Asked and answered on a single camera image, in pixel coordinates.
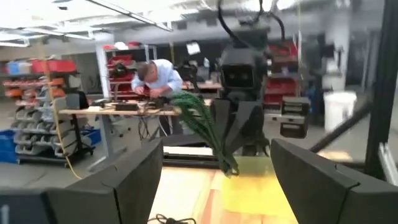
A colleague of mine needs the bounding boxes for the blue floor crate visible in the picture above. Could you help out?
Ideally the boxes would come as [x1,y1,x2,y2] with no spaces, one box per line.
[80,128,102,146]
[0,129,19,164]

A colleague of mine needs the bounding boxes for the green braided USB cable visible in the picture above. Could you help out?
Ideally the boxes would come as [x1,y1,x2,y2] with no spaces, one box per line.
[170,91,240,177]

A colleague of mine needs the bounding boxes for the blue storage bin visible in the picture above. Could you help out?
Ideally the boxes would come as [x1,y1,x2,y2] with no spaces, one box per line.
[6,61,32,75]

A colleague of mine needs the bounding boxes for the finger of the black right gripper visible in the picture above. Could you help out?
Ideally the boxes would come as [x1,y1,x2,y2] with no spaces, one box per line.
[231,100,266,154]
[210,98,237,147]

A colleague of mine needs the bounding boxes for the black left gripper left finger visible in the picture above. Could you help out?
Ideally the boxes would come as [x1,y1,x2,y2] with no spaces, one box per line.
[46,138,165,224]

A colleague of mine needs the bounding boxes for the short black USB cable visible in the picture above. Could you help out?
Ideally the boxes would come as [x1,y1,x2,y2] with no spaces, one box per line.
[148,213,197,224]

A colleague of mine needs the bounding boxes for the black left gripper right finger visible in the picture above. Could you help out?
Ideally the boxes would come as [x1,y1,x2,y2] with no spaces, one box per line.
[269,138,398,224]

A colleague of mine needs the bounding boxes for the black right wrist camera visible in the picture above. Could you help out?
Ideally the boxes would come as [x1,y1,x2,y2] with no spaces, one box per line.
[221,63,256,90]

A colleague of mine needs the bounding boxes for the yellow plastic bin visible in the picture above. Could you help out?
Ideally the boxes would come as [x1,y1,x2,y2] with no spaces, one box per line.
[221,155,297,219]

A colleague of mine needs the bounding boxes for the yellow extension cord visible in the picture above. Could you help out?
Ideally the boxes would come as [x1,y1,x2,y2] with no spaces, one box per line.
[42,57,83,180]

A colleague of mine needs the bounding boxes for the person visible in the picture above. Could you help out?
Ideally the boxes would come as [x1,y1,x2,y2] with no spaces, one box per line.
[130,58,184,100]

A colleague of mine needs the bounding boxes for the red storage bin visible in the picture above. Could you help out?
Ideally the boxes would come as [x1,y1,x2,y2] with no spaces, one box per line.
[30,58,77,74]

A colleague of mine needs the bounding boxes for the rolling rack of grey bins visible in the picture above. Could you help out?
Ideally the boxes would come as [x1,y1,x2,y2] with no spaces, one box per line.
[2,77,95,163]

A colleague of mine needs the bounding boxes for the red bin shelf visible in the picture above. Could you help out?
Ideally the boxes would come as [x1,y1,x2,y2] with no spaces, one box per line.
[264,40,300,107]

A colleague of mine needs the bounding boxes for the white shelf with red bins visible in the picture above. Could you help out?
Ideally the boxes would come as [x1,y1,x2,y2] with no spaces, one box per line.
[95,42,158,100]

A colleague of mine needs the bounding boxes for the ceiling light bar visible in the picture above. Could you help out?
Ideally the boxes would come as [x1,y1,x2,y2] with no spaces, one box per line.
[85,0,174,32]

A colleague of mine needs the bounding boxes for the black stacked drawer boxes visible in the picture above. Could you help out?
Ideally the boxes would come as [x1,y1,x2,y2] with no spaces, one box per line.
[279,96,311,139]

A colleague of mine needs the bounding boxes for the white bucket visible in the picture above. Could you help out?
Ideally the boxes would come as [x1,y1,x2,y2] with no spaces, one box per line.
[323,91,358,132]

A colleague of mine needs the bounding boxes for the wooden workbench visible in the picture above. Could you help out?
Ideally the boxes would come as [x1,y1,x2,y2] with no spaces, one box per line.
[58,104,183,172]

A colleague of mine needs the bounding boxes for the white paper sign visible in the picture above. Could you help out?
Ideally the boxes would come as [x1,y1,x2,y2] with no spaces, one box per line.
[185,42,201,56]

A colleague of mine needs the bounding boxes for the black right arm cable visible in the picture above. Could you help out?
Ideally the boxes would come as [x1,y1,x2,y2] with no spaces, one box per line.
[216,0,286,43]

